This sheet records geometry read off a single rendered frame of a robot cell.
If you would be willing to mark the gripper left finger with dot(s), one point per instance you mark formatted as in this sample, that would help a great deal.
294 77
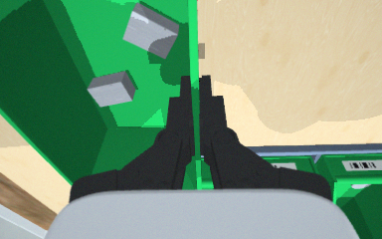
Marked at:
162 166

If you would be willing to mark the grey metal disc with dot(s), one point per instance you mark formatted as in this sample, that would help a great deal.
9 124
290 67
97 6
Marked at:
357 186

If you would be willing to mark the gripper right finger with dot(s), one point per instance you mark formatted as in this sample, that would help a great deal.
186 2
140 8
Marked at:
233 165

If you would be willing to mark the grey metal block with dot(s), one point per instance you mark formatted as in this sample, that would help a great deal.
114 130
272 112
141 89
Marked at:
112 89
151 31

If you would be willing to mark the green bin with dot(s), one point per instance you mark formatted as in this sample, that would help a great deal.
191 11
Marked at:
362 207
206 175
299 162
50 50

